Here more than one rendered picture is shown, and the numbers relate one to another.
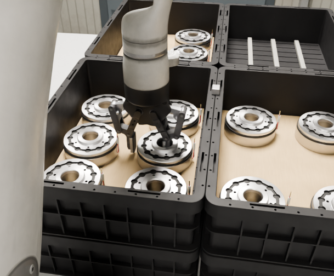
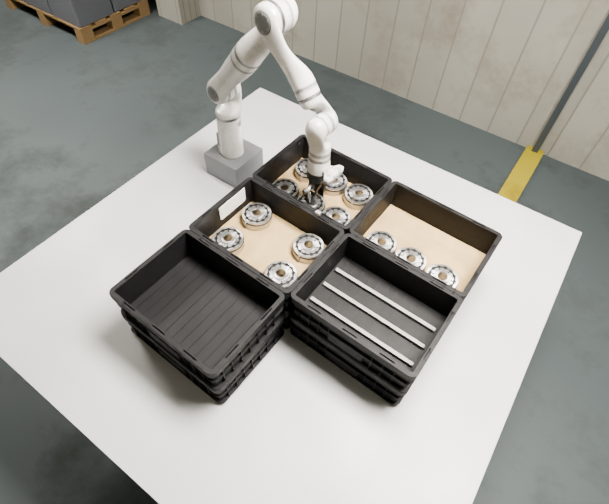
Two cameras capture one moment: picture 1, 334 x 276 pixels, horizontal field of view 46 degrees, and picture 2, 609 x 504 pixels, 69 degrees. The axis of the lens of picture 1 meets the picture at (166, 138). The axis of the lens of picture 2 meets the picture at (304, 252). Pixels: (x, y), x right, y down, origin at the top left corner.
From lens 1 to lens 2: 1.56 m
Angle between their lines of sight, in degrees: 74
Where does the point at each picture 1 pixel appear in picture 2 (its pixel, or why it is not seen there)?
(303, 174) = (262, 251)
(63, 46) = (538, 245)
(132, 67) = not seen: hidden behind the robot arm
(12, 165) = (218, 77)
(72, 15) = not seen: outside the picture
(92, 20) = not seen: outside the picture
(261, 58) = (394, 317)
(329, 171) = (256, 263)
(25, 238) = (216, 88)
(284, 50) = (402, 345)
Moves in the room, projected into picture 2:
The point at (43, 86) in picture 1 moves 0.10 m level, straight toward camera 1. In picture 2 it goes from (227, 75) to (197, 72)
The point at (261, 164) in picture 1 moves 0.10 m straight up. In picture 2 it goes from (280, 240) to (280, 220)
